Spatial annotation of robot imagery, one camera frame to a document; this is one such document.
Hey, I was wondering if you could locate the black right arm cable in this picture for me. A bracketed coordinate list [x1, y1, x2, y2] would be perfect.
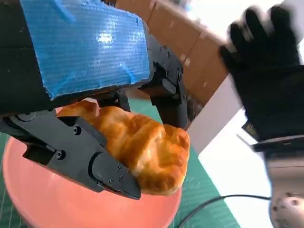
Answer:
[177, 194, 273, 228]

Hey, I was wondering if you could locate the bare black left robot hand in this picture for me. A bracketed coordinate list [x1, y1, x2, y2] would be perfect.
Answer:
[0, 0, 188, 200]

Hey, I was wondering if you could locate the pink bowl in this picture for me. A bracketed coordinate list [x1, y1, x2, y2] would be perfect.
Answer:
[2, 136, 183, 228]

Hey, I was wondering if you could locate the green cutting mat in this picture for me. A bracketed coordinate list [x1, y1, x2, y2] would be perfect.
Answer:
[0, 97, 240, 228]

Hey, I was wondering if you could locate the golden toy bread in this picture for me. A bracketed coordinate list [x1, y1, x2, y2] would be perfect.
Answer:
[57, 99, 190, 197]

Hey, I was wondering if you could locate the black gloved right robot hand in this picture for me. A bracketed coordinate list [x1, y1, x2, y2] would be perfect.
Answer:
[219, 4, 304, 143]

